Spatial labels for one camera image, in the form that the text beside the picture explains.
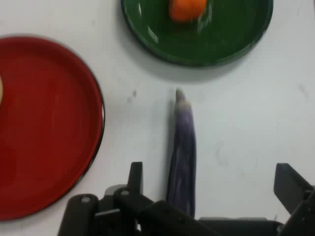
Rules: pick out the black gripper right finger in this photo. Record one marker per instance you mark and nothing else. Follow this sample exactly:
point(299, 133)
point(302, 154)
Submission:
point(289, 186)

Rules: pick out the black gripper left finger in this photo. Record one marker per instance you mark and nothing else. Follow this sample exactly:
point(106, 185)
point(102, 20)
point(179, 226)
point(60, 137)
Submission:
point(133, 182)

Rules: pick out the orange toy carrot piece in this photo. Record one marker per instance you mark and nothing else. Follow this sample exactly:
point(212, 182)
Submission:
point(187, 9)

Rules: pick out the purple toy eggplant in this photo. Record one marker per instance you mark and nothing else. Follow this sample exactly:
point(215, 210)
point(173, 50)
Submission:
point(183, 152)

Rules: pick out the red enamel plate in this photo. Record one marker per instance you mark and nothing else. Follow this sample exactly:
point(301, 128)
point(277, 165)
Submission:
point(44, 127)

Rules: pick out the beige toy potato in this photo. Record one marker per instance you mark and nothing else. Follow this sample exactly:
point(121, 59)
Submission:
point(1, 92)

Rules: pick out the green enamel plate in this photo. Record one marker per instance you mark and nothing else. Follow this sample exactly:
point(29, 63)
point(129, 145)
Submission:
point(211, 41)

